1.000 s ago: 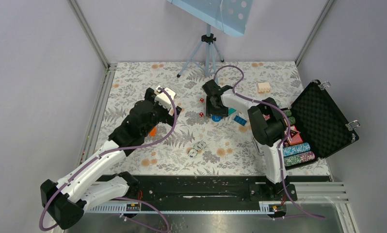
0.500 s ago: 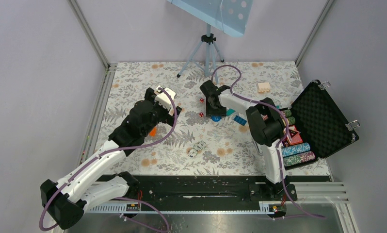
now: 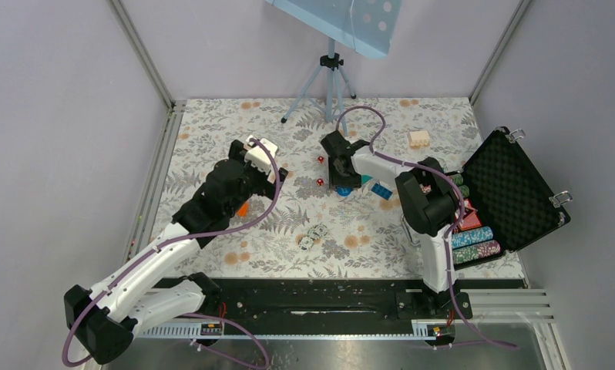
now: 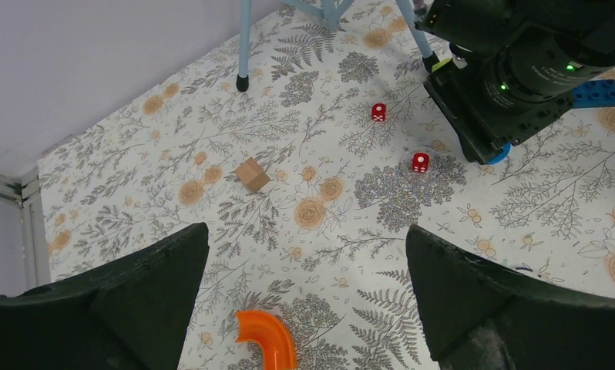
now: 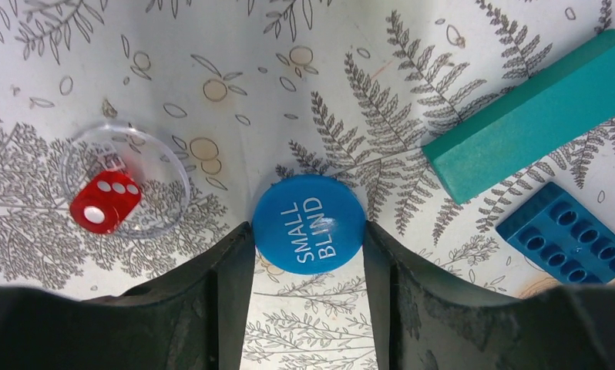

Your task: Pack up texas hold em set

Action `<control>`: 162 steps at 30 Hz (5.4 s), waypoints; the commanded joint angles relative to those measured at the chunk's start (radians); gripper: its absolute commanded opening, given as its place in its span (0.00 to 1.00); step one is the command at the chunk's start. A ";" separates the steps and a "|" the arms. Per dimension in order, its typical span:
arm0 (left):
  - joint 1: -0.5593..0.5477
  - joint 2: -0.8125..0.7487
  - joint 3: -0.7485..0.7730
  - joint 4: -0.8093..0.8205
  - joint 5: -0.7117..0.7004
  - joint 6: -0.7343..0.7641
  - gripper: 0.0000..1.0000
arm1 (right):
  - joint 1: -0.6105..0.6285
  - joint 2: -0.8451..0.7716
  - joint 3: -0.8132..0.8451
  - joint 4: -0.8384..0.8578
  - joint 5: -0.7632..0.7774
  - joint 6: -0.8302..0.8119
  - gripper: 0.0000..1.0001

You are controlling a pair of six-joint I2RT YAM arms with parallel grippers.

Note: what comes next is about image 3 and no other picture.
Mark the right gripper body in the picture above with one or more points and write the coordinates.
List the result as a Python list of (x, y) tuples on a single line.
[(347, 179)]

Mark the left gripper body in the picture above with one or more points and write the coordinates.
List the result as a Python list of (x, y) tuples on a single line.
[(256, 179)]

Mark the teal rectangular block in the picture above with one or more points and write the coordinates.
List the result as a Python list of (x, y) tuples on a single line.
[(366, 179)]

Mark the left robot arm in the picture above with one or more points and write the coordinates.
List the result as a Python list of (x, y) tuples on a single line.
[(238, 193)]

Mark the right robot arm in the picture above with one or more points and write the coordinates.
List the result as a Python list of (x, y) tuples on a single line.
[(429, 202)]

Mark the orange curved block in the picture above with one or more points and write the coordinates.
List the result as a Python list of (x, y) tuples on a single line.
[(242, 212)]

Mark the blue lego brick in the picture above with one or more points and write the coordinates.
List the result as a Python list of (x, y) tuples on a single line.
[(381, 191)]

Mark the floral table cloth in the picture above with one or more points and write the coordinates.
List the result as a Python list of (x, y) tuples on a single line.
[(365, 237)]

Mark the blue tripod stand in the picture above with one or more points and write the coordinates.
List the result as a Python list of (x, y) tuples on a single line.
[(337, 82)]

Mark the beige lego brick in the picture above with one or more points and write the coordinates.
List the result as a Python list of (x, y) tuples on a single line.
[(419, 139)]

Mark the light blue perforated board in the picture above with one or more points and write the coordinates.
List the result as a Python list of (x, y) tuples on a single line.
[(365, 26)]

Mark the black poker case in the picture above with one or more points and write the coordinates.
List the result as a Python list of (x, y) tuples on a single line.
[(509, 204)]

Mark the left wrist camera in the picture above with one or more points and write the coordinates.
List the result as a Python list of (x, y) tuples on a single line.
[(259, 153)]

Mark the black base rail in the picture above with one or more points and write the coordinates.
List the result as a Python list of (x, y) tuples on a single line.
[(312, 308)]

